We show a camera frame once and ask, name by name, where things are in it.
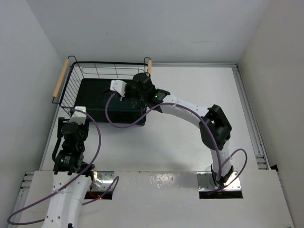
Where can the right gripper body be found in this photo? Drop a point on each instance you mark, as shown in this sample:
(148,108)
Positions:
(131,92)

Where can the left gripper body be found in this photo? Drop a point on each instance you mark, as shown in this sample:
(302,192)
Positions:
(61,121)

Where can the teal plate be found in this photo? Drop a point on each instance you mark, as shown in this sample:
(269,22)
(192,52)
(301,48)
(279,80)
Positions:
(117,104)

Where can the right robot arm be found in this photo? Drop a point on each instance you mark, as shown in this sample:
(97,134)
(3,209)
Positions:
(215,129)

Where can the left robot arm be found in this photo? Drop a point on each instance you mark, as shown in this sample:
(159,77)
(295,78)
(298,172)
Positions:
(72,176)

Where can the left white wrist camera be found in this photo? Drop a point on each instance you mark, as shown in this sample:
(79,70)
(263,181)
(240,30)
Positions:
(78,116)

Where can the right wooden rack handle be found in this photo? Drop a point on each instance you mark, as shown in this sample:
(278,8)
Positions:
(149,70)

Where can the wooden rack handle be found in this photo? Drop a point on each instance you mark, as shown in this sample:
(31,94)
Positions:
(149,70)
(61,78)

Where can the black wire dish rack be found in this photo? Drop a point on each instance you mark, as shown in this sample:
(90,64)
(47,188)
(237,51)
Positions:
(85,81)

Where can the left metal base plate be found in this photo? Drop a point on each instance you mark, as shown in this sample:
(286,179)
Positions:
(102,180)

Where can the metal base plate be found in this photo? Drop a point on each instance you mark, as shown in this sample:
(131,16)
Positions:
(102,180)
(206,183)

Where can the left wooden rack handle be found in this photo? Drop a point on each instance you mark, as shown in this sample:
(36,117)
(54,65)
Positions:
(61,78)

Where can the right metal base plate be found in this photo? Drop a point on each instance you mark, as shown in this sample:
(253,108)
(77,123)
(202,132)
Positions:
(206,183)

